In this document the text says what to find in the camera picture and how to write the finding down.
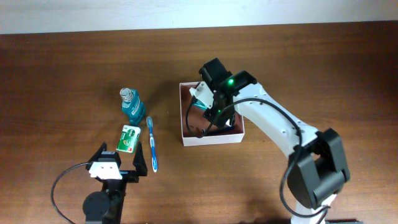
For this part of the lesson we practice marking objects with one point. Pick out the green white small box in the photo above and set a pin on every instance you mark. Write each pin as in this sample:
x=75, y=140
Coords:
x=129, y=139

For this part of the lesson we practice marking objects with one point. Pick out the white cardboard box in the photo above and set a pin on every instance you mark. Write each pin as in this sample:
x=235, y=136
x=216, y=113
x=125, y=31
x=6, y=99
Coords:
x=197, y=122

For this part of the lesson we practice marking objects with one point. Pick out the teal mouthwash bottle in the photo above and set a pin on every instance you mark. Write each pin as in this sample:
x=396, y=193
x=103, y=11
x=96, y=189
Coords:
x=132, y=105

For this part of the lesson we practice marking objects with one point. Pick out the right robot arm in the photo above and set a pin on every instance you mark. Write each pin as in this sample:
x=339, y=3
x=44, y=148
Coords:
x=317, y=168

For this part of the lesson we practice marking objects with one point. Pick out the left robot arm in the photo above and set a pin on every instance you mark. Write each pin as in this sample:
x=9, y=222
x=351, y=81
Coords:
x=106, y=205

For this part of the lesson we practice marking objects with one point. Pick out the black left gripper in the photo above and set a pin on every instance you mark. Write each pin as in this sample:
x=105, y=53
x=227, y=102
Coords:
x=140, y=167

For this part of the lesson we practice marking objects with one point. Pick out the blue disposable razor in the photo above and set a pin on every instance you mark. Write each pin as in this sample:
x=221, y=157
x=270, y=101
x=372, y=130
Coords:
x=217, y=132

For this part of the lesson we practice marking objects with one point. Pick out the blue white toothbrush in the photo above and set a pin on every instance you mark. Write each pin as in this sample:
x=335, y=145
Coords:
x=150, y=125

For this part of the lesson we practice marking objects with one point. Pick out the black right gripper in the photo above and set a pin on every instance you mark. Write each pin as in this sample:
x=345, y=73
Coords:
x=217, y=119

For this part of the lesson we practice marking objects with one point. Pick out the red green toothpaste tube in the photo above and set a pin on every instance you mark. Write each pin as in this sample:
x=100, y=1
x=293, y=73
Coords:
x=200, y=105

